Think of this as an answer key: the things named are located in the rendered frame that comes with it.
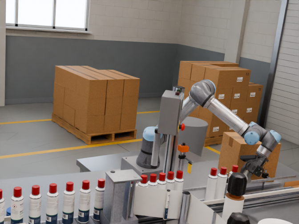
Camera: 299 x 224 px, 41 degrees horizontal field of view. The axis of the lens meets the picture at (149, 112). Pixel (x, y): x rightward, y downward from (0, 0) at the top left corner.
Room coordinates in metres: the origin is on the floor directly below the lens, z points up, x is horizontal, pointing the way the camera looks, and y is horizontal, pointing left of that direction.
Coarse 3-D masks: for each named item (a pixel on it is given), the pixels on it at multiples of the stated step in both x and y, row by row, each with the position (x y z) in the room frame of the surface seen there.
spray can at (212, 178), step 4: (212, 168) 2.00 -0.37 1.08; (216, 168) 2.01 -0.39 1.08; (212, 172) 1.99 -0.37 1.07; (216, 172) 2.00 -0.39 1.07; (208, 176) 2.00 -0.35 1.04; (212, 176) 1.99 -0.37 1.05; (216, 176) 1.99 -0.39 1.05; (208, 180) 1.99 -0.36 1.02; (212, 180) 1.98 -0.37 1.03; (216, 180) 1.99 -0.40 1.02; (208, 184) 1.99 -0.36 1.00; (212, 184) 1.98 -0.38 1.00; (216, 184) 2.00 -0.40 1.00; (208, 188) 1.99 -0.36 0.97; (212, 188) 1.98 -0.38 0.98; (208, 192) 1.98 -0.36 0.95; (212, 192) 1.98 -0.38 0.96; (208, 196) 1.98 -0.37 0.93; (212, 196) 1.98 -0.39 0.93; (204, 200) 2.01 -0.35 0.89; (212, 204) 1.99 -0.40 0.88
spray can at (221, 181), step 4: (224, 168) 2.02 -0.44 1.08; (220, 172) 2.03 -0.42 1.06; (224, 172) 2.02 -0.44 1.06; (220, 176) 2.01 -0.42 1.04; (224, 176) 2.01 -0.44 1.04; (220, 180) 2.01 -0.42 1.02; (224, 180) 2.01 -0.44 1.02; (220, 184) 2.01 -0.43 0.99; (224, 184) 2.01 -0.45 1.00; (216, 188) 2.02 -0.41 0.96; (220, 188) 2.01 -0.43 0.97; (224, 188) 2.02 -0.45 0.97; (216, 192) 2.02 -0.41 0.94; (220, 192) 2.01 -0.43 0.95; (224, 192) 2.02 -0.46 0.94; (216, 196) 2.02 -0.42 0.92; (220, 196) 2.01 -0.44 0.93
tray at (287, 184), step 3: (297, 180) 2.50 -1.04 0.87; (285, 183) 2.45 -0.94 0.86; (288, 183) 2.46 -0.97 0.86; (291, 183) 2.48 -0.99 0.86; (294, 183) 2.49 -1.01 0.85; (297, 183) 2.50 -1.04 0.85; (285, 186) 2.45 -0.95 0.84; (288, 186) 2.46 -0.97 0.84; (291, 186) 2.48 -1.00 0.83; (294, 186) 2.48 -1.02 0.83; (297, 186) 2.49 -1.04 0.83
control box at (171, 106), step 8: (168, 96) 1.89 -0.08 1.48; (176, 96) 1.91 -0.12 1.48; (168, 104) 1.88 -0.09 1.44; (176, 104) 1.88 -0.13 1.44; (160, 112) 1.89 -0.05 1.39; (168, 112) 1.88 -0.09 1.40; (176, 112) 1.88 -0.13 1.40; (160, 120) 1.89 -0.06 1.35; (168, 120) 1.88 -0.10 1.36; (176, 120) 1.88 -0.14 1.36; (160, 128) 1.89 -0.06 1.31; (168, 128) 1.88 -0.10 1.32; (176, 128) 1.88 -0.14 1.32
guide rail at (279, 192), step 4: (292, 188) 2.25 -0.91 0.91; (296, 188) 2.26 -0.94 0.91; (264, 192) 2.15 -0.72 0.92; (268, 192) 2.15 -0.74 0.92; (272, 192) 2.17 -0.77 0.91; (276, 192) 2.18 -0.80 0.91; (280, 192) 2.20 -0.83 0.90; (284, 192) 2.21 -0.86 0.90; (288, 192) 2.23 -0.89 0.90; (244, 196) 2.07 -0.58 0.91; (248, 196) 2.08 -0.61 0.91; (252, 196) 2.10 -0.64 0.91; (256, 196) 2.11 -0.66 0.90; (260, 196) 2.12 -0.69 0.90; (208, 200) 1.96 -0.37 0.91; (212, 200) 1.97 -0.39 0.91; (216, 200) 1.98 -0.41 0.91; (220, 200) 1.99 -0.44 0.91; (224, 200) 2.00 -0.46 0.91; (208, 204) 1.96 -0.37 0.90
